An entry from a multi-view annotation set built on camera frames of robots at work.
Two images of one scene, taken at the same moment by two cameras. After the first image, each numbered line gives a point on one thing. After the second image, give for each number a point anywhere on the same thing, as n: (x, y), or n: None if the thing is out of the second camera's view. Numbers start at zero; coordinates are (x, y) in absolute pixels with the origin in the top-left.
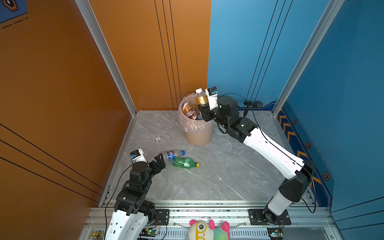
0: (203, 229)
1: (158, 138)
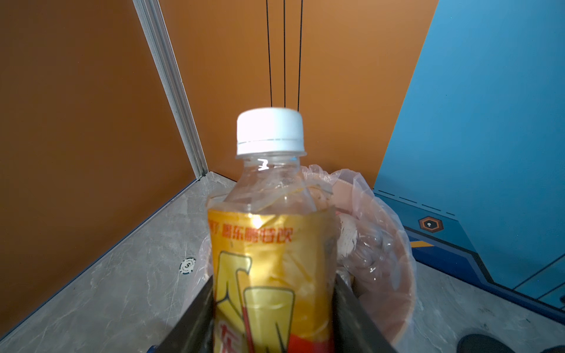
0: None
1: (187, 265)
